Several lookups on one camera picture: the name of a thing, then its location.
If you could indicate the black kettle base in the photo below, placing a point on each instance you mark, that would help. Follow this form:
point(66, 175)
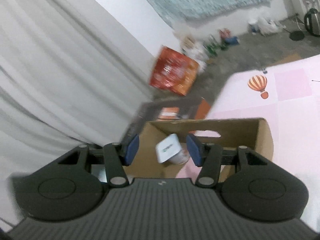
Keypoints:
point(297, 36)

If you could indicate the beige paper bag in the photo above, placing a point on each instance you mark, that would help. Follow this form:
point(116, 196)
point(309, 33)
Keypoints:
point(193, 50)

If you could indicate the crumpled white plastic bags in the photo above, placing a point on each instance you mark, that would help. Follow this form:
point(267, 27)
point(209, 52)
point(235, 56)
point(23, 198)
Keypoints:
point(267, 25)

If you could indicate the small blue object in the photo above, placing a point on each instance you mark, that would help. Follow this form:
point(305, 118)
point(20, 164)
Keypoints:
point(232, 40)

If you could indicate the brown cardboard box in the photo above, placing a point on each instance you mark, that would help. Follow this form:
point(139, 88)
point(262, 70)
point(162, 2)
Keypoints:
point(250, 132)

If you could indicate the red snack bag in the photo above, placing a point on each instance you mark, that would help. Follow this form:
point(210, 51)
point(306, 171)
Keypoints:
point(175, 70)

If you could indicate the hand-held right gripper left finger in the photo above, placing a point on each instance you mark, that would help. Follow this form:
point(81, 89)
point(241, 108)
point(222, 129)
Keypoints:
point(132, 150)

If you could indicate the electric kettle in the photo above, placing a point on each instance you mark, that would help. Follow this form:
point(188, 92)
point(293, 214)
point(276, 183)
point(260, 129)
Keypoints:
point(312, 21)

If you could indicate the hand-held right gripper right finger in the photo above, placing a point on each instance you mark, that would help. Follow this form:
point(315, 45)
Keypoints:
point(194, 150)

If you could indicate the green drink bottle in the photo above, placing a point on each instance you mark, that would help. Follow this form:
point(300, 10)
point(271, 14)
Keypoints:
point(215, 46)

